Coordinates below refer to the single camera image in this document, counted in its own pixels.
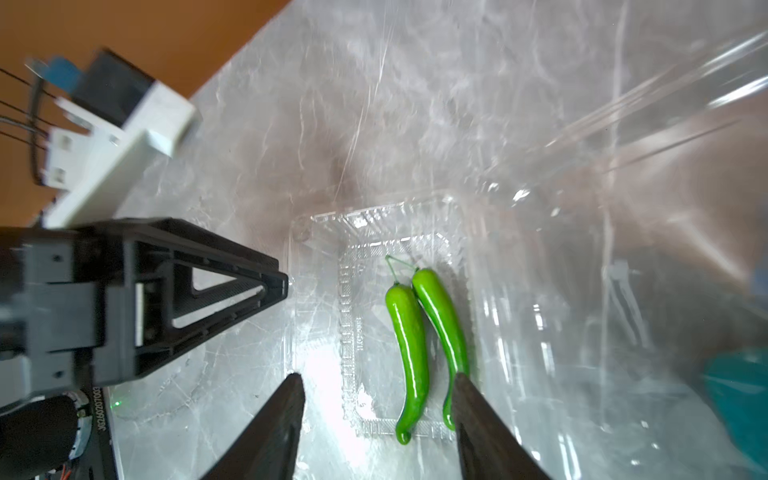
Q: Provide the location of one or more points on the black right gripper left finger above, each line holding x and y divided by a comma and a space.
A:
267, 447

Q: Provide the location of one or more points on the clear plastic pepper container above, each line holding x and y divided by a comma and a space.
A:
594, 279

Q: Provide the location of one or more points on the small green pepper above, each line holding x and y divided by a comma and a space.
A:
406, 316
441, 311

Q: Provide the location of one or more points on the teal plastic mesh basket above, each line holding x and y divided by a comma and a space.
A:
736, 383

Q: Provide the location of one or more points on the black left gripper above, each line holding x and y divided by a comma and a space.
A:
65, 300

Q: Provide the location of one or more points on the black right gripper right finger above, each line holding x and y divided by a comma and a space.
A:
486, 447

